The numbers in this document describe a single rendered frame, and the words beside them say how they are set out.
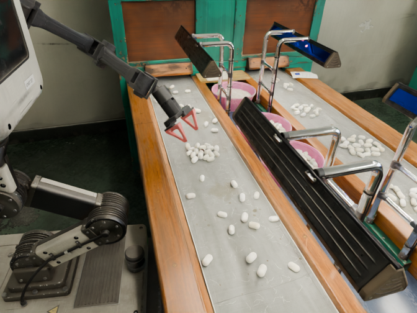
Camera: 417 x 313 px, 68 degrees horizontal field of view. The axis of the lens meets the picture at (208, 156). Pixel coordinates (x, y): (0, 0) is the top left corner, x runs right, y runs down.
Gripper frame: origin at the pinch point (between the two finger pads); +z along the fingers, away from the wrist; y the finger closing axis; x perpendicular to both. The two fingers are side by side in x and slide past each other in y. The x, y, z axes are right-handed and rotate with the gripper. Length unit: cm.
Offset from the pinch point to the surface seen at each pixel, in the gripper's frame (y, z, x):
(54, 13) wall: -96, -108, -112
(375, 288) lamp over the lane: 54, 23, 54
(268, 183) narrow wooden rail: -1.8, 30.8, 14.4
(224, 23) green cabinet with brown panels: -105, -29, -9
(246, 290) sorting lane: 41, 36, 16
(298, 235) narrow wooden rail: 19, 40, 25
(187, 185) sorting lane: 8.6, 14.9, -8.8
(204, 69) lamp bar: -22.9, -15.3, 6.8
